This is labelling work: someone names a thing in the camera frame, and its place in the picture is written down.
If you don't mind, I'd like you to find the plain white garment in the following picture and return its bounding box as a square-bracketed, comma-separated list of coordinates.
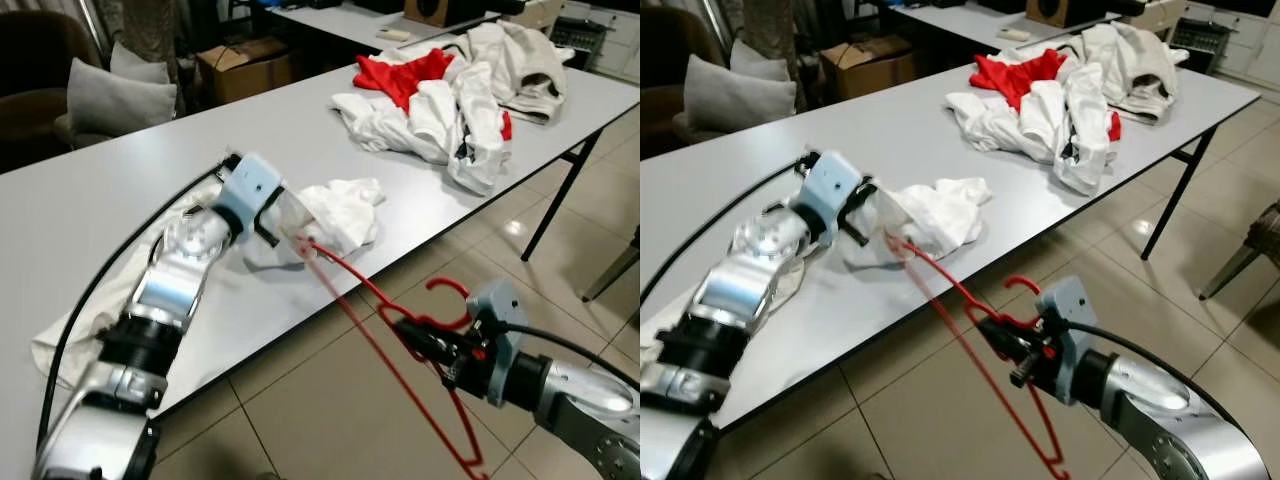
[243, 178, 386, 271]
[845, 178, 994, 269]

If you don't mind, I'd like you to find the red wire clothes hanger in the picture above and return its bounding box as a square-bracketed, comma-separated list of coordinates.
[885, 235, 1071, 480]
[297, 235, 491, 480]

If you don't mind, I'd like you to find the white folding table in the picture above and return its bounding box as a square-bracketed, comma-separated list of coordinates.
[0, 62, 641, 446]
[640, 60, 1263, 431]

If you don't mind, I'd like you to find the open brown cardboard box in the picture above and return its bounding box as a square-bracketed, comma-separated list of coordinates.
[195, 38, 296, 106]
[820, 38, 921, 101]

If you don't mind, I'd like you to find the grey cushion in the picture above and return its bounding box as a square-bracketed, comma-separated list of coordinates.
[66, 57, 181, 138]
[108, 40, 173, 86]
[683, 55, 801, 136]
[728, 38, 791, 83]

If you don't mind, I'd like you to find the plain red garment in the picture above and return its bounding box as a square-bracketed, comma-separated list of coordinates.
[353, 47, 458, 114]
[968, 48, 1069, 111]

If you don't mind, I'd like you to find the white work table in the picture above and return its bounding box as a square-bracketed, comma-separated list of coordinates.
[270, 0, 546, 51]
[895, 0, 1121, 49]

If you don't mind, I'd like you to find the white garment with black mark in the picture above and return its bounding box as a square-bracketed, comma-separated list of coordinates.
[445, 62, 513, 198]
[1055, 62, 1123, 198]

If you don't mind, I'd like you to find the dark brown armchair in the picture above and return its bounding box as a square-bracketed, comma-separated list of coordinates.
[0, 10, 181, 176]
[640, 5, 801, 161]

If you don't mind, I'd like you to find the grey chair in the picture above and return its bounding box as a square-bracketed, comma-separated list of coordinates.
[1198, 198, 1280, 301]

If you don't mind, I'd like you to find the small brown box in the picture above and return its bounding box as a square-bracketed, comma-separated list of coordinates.
[1025, 0, 1121, 28]
[405, 0, 501, 28]

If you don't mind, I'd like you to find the beige jacket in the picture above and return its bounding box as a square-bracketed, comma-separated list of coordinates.
[440, 22, 568, 123]
[1060, 22, 1191, 121]

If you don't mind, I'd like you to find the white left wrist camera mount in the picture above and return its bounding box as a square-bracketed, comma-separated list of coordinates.
[212, 152, 288, 241]
[797, 150, 866, 236]

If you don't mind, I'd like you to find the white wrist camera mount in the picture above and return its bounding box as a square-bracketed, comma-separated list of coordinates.
[466, 280, 531, 379]
[212, 152, 288, 241]
[1035, 277, 1096, 406]
[797, 150, 866, 236]

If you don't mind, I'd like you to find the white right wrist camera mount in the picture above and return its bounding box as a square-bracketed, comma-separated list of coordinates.
[1035, 277, 1096, 406]
[466, 280, 531, 379]

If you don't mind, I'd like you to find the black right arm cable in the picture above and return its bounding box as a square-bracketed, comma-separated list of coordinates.
[1065, 322, 1246, 441]
[498, 320, 641, 391]

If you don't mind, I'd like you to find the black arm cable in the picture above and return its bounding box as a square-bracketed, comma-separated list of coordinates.
[1065, 322, 1246, 441]
[35, 155, 241, 451]
[498, 320, 641, 391]
[640, 155, 819, 306]

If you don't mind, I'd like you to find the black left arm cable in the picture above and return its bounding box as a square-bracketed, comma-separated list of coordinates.
[35, 155, 241, 451]
[640, 155, 819, 306]

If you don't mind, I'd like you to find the black wire basket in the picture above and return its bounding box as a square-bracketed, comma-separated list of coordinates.
[550, 18, 608, 69]
[1170, 15, 1231, 73]

